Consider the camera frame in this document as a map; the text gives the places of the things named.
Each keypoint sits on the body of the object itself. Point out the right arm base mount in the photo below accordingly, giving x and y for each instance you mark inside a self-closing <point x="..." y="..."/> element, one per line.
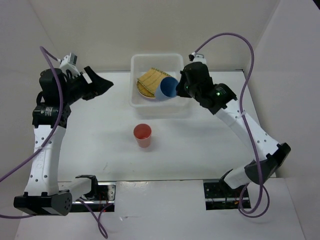
<point x="217" y="197"/>

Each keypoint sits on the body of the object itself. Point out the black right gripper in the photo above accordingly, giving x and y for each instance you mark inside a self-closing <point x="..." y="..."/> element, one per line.
<point x="180" y="91"/>

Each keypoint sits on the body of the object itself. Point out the round bamboo tray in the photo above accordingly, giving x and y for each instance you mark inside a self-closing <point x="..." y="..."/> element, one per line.
<point x="143" y="91"/>

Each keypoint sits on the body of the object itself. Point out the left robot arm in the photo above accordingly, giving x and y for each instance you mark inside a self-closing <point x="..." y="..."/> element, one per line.
<point x="59" y="90"/>

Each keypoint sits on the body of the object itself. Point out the fan-shaped bamboo tray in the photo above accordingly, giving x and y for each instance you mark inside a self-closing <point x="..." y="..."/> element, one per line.
<point x="152" y="79"/>

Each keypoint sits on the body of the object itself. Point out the white plastic bin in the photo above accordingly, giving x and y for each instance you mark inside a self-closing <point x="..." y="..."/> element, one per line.
<point x="171" y="63"/>

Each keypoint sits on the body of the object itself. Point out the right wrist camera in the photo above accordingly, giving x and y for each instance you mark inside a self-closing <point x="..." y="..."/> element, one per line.
<point x="197" y="59"/>

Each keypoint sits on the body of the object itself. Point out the blue plastic cup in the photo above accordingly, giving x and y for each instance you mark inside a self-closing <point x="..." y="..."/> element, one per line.
<point x="166" y="89"/>

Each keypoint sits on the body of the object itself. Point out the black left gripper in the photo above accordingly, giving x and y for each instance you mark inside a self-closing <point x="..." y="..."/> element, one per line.
<point x="100" y="85"/>

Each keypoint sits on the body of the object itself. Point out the purple plastic plate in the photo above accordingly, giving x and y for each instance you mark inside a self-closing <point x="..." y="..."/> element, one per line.
<point x="153" y="99"/>

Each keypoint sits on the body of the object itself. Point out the yellow plastic plate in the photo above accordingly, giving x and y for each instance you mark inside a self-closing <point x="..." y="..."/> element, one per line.
<point x="147" y="96"/>

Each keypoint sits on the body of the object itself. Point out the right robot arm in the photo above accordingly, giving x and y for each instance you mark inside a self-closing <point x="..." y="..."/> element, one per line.
<point x="268" y="154"/>

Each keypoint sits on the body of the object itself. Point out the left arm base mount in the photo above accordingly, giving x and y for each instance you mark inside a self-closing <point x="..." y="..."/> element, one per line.
<point x="96" y="198"/>

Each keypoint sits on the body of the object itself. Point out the red plastic cup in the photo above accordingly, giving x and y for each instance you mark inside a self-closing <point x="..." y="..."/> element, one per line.
<point x="143" y="133"/>

